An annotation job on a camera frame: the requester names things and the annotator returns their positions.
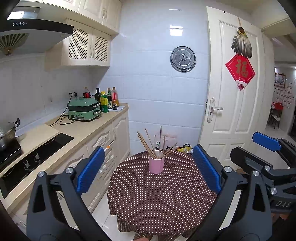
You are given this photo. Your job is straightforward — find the cardboard box with bags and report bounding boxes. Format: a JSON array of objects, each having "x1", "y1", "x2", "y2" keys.
[{"x1": 177, "y1": 144, "x2": 193, "y2": 154}]

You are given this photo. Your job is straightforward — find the cream kitchen base cabinets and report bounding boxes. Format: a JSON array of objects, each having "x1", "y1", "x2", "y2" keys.
[{"x1": 1, "y1": 103, "x2": 130, "y2": 232}]

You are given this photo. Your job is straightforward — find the brown polka dot tablecloth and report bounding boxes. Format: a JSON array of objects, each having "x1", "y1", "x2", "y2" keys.
[{"x1": 107, "y1": 151, "x2": 217, "y2": 240}]

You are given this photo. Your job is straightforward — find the round metal steamer tray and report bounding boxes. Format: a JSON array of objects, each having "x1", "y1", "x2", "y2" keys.
[{"x1": 170, "y1": 46, "x2": 196, "y2": 73}]

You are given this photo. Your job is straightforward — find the black induction cooktop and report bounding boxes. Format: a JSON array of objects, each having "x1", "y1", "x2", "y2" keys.
[{"x1": 1, "y1": 133, "x2": 74, "y2": 198}]

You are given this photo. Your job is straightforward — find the black range hood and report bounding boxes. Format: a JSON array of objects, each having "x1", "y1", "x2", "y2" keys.
[{"x1": 1, "y1": 6, "x2": 74, "y2": 57}]

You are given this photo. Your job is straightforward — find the green electric cooker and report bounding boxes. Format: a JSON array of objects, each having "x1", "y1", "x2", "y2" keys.
[{"x1": 68, "y1": 97, "x2": 101, "y2": 121}]

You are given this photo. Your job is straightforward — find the dark olive oil bottle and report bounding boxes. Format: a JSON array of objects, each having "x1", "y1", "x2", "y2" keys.
[{"x1": 94, "y1": 88, "x2": 100, "y2": 103}]

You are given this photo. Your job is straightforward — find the pink cup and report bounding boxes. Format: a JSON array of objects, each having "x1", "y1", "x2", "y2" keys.
[{"x1": 149, "y1": 150, "x2": 165, "y2": 174}]

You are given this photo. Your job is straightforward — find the orange oil bottle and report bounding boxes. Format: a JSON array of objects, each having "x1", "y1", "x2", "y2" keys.
[{"x1": 111, "y1": 87, "x2": 119, "y2": 109}]

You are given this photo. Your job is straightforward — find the cream upper wall cabinets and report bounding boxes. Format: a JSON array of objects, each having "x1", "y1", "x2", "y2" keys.
[{"x1": 18, "y1": 0, "x2": 122, "y2": 71}]

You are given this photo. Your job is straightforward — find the black power cable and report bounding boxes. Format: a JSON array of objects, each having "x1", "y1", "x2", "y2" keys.
[{"x1": 49, "y1": 93, "x2": 76, "y2": 127}]

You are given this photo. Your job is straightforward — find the white rice bag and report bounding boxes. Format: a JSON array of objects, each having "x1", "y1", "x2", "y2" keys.
[{"x1": 154, "y1": 133, "x2": 178, "y2": 151}]

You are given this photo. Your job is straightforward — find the feather fan wall hanging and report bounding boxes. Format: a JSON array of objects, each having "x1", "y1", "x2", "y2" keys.
[{"x1": 231, "y1": 18, "x2": 253, "y2": 59}]

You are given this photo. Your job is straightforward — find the dark soy sauce bottle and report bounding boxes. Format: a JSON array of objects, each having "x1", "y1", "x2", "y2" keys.
[{"x1": 107, "y1": 88, "x2": 113, "y2": 109}]

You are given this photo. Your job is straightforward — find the cola bottle red label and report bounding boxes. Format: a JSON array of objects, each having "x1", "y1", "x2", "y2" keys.
[{"x1": 83, "y1": 87, "x2": 91, "y2": 98}]

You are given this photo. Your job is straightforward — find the silver door handle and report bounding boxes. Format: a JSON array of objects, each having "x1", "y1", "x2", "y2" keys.
[{"x1": 207, "y1": 98, "x2": 224, "y2": 123}]

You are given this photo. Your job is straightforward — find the white panel door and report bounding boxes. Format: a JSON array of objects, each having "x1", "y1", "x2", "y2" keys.
[{"x1": 199, "y1": 7, "x2": 265, "y2": 169}]

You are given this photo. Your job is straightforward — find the yellow green label bottle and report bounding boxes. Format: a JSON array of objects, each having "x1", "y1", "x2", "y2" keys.
[{"x1": 100, "y1": 91, "x2": 108, "y2": 113}]

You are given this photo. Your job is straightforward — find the metal wok pot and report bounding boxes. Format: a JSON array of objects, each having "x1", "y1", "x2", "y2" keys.
[{"x1": 0, "y1": 118, "x2": 20, "y2": 150}]

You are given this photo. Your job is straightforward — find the red fu paper decoration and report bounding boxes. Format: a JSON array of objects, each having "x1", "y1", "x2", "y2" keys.
[{"x1": 225, "y1": 54, "x2": 255, "y2": 91}]

